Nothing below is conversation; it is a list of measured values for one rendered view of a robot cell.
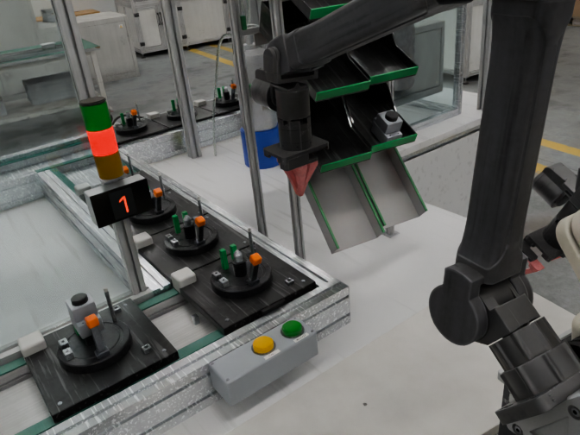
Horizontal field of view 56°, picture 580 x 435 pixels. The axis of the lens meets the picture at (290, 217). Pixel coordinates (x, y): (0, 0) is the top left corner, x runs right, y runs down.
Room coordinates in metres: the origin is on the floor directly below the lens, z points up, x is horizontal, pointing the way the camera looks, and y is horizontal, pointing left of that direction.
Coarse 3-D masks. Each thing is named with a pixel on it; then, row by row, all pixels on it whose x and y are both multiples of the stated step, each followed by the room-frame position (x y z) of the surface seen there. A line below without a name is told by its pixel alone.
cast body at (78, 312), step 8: (72, 296) 0.86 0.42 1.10; (80, 296) 0.85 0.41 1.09; (88, 296) 0.87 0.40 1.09; (72, 304) 0.84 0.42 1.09; (80, 304) 0.84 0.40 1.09; (88, 304) 0.84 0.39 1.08; (72, 312) 0.83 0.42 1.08; (80, 312) 0.83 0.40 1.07; (88, 312) 0.84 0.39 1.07; (96, 312) 0.85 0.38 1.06; (72, 320) 0.85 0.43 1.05; (80, 320) 0.83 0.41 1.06; (80, 328) 0.82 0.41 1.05; (88, 328) 0.82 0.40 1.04; (80, 336) 0.82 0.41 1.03; (88, 336) 0.82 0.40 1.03
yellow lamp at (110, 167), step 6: (96, 156) 1.02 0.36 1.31; (102, 156) 1.01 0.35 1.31; (108, 156) 1.01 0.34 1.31; (114, 156) 1.02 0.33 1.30; (120, 156) 1.04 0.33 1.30; (96, 162) 1.02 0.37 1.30; (102, 162) 1.01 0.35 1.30; (108, 162) 1.01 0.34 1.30; (114, 162) 1.02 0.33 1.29; (120, 162) 1.03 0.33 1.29; (102, 168) 1.01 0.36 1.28; (108, 168) 1.01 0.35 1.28; (114, 168) 1.01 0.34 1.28; (120, 168) 1.03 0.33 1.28; (102, 174) 1.01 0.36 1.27; (108, 174) 1.01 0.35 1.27; (114, 174) 1.01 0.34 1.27; (120, 174) 1.02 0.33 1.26
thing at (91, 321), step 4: (88, 316) 0.82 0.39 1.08; (92, 316) 0.81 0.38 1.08; (96, 316) 0.81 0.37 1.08; (88, 320) 0.80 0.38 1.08; (92, 320) 0.80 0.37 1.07; (96, 320) 0.81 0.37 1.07; (88, 324) 0.80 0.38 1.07; (92, 324) 0.80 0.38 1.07; (96, 324) 0.81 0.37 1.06; (92, 328) 0.80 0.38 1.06; (96, 328) 0.81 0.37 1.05; (92, 332) 0.80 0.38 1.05; (96, 332) 0.81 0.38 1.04; (92, 336) 0.81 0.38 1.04; (96, 336) 0.81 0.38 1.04; (100, 336) 0.81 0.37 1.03; (96, 340) 0.80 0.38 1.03; (100, 340) 0.81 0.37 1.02; (96, 344) 0.80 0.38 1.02; (100, 344) 0.81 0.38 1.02; (100, 348) 0.80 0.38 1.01; (104, 348) 0.81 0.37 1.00
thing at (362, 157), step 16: (320, 112) 1.29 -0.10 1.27; (336, 112) 1.28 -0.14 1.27; (320, 128) 1.24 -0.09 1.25; (336, 128) 1.24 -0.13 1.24; (352, 128) 1.22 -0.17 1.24; (336, 144) 1.19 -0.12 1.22; (352, 144) 1.19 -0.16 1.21; (320, 160) 1.14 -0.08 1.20; (336, 160) 1.14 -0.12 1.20; (352, 160) 1.13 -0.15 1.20
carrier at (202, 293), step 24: (216, 264) 1.12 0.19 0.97; (240, 264) 1.03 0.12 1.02; (264, 264) 1.07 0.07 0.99; (288, 264) 1.09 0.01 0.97; (192, 288) 1.03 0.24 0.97; (216, 288) 0.99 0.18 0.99; (240, 288) 0.98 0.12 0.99; (264, 288) 0.99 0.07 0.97; (288, 288) 0.99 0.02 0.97; (312, 288) 1.00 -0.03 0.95; (216, 312) 0.93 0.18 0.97; (240, 312) 0.92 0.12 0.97
